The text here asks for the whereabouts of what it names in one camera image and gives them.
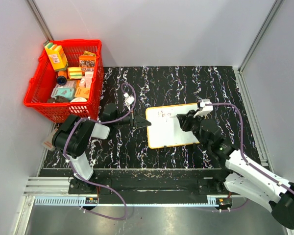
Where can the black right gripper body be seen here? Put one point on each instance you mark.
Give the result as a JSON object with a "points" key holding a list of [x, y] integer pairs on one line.
{"points": [[192, 124]]}

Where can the white board with orange frame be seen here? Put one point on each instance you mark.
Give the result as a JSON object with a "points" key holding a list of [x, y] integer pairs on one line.
{"points": [[165, 131]]}

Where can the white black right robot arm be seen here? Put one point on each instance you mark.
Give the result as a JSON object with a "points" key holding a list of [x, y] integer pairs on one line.
{"points": [[240, 174]]}

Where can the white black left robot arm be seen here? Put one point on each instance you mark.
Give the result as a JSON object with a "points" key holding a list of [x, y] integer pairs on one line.
{"points": [[73, 136]]}

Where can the orange small packet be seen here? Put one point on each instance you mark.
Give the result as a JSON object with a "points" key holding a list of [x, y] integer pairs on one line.
{"points": [[82, 92]]}

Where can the pink white carton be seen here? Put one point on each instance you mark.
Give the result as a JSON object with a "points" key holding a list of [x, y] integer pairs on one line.
{"points": [[86, 79]]}

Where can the teal snack box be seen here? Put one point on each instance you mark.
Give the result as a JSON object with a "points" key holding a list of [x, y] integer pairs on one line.
{"points": [[67, 93]]}

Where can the yellow green sponge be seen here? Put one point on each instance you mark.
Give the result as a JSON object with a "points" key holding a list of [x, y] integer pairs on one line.
{"points": [[74, 73]]}

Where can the orange snack box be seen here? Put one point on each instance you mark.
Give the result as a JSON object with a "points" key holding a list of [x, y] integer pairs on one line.
{"points": [[87, 61]]}

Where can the orange black bottle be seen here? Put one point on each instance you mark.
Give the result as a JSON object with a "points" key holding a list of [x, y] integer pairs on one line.
{"points": [[61, 78]]}

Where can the pink white small box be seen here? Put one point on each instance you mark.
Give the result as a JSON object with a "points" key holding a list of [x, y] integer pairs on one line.
{"points": [[47, 143]]}

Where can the red plastic shopping basket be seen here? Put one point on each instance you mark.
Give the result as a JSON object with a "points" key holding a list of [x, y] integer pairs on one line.
{"points": [[43, 82]]}

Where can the yellow juice carton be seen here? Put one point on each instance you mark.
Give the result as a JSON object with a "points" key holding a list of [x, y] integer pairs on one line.
{"points": [[56, 56]]}

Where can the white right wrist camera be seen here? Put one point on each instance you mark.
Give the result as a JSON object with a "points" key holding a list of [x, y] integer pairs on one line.
{"points": [[204, 107]]}

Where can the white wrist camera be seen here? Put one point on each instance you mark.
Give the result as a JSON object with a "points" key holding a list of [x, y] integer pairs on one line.
{"points": [[204, 107], [128, 100]]}

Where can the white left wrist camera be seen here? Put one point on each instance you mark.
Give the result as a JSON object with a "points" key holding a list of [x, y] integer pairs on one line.
{"points": [[128, 100]]}

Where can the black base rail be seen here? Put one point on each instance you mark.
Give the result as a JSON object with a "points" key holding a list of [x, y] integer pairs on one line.
{"points": [[193, 181]]}

